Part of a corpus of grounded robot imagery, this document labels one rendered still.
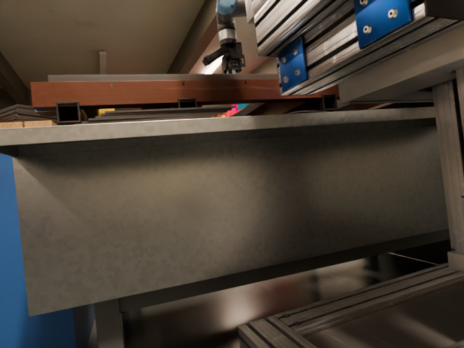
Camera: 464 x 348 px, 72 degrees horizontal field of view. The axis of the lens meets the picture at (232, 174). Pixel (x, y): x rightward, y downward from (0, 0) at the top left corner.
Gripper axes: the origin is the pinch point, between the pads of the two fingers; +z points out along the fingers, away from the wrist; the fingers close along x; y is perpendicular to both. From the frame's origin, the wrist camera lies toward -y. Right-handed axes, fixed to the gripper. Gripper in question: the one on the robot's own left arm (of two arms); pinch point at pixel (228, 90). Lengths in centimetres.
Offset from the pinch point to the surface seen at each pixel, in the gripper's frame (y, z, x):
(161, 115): -35, 21, -54
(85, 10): -77, -229, 367
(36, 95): -62, 12, -41
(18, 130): -61, 24, -61
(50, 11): -125, -229, 376
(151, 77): -35, 7, -37
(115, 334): -51, 73, -36
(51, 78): -59, 7, -37
